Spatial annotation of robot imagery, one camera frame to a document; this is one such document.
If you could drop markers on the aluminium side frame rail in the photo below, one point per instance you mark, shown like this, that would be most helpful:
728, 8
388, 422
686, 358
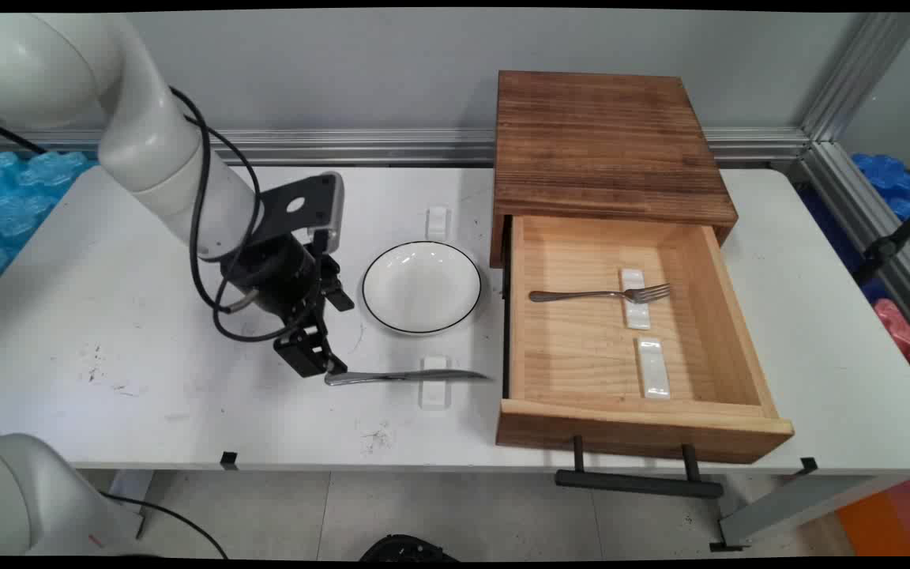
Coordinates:
866, 205

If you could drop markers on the dark blue padding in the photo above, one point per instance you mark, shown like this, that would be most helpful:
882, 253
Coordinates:
889, 178

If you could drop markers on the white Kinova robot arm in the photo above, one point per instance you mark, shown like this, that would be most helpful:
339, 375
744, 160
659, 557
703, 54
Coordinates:
147, 142

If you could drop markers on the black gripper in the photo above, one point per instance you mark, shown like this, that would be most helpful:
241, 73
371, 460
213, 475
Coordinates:
273, 273

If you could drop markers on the dark wooden cabinet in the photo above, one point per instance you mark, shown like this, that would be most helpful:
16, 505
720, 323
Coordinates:
605, 150

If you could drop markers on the white ceramic cutlery rest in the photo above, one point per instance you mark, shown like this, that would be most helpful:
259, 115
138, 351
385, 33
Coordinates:
434, 395
438, 223
653, 367
635, 312

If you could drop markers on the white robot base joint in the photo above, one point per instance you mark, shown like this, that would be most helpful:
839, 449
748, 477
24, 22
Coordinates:
28, 498

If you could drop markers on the light wooden drawer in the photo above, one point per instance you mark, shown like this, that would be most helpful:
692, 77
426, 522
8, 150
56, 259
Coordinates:
581, 356

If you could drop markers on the orange box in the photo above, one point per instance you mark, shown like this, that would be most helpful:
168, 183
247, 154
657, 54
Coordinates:
893, 518

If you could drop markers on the grey table leg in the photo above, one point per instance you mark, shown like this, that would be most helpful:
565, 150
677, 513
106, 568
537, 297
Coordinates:
131, 498
802, 506

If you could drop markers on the light blue bubble wrap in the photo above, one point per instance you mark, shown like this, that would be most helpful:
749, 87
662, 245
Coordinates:
16, 197

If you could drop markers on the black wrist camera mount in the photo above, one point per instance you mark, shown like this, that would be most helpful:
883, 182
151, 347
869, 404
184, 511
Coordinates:
313, 197

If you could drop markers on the white plate with black rim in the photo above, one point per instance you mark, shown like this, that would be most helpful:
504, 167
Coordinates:
421, 286

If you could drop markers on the black round floor object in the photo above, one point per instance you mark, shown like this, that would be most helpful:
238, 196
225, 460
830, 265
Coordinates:
407, 549

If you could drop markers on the silver fork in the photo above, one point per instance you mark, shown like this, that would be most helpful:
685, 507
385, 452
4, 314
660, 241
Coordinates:
581, 295

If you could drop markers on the red plastic object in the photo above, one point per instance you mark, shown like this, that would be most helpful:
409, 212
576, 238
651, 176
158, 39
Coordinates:
897, 325

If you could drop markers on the black table edge clip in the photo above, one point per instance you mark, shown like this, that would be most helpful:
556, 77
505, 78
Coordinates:
229, 461
809, 466

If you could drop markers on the aluminium frame post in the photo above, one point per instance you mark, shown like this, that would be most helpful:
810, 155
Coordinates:
858, 75

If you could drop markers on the silver table knife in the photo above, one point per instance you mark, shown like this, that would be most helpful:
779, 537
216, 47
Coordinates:
392, 376

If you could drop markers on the horizontal aluminium frame rail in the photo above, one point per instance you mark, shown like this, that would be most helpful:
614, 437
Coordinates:
360, 146

